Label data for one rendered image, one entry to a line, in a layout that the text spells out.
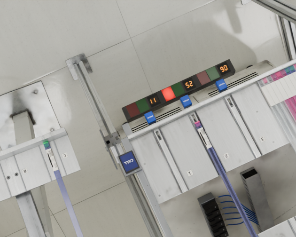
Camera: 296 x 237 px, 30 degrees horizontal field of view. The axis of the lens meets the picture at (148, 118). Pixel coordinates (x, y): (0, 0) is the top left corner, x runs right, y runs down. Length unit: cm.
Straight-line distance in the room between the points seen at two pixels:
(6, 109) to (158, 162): 87
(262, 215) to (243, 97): 50
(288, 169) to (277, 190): 8
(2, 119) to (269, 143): 111
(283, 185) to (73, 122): 88
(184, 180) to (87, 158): 92
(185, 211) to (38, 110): 75
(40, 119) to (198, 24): 74
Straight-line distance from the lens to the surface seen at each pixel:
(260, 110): 156
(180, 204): 181
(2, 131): 224
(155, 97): 156
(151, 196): 148
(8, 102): 219
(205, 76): 158
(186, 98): 153
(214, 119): 153
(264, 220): 192
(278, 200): 195
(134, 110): 155
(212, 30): 228
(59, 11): 210
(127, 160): 146
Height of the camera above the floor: 203
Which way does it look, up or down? 61 degrees down
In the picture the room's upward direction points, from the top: 148 degrees clockwise
